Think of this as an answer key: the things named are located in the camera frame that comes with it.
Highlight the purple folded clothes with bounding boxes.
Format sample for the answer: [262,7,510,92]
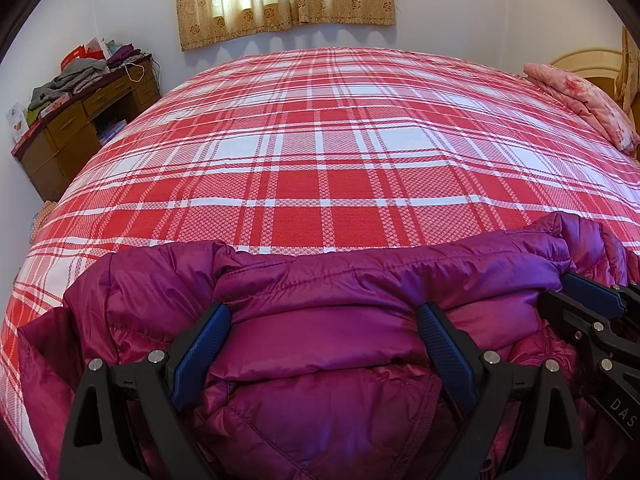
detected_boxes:
[106,42,143,68]

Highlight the white cable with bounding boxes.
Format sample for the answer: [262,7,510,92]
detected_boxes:
[125,55,161,83]

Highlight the red box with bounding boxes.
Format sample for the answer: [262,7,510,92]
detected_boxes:
[60,45,106,72]

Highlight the wooden headboard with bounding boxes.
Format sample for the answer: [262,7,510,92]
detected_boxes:
[550,49,640,111]

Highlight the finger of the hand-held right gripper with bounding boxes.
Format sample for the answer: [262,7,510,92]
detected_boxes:
[537,291,621,356]
[561,270,640,318]

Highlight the brown wooden desk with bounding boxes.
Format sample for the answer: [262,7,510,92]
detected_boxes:
[11,55,162,202]

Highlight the pink floral pillow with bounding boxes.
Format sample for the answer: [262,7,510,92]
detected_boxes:
[523,62,640,153]

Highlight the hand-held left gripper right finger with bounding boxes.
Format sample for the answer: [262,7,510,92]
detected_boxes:
[416,302,587,480]

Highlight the purple puffer jacket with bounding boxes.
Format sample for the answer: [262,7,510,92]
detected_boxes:
[17,211,640,480]

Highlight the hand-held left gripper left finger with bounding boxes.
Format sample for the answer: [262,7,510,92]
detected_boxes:
[59,301,232,480]

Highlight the stacked boxes under desk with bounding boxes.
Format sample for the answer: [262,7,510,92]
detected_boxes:
[97,117,126,146]

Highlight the bed with red plaid sheet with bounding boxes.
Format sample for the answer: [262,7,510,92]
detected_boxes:
[0,47,640,480]

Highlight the white box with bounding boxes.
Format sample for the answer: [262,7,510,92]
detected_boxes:
[5,102,28,146]

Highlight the grey clothes pile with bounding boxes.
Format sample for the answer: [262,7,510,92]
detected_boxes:
[27,57,108,111]

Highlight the beige floral side curtain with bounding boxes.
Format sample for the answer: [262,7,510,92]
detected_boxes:
[615,25,640,116]

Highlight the pink clothes pile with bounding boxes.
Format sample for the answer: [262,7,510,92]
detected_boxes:
[30,200,57,241]

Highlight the beige floral window curtain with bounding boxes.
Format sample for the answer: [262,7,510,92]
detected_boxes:
[173,0,397,52]

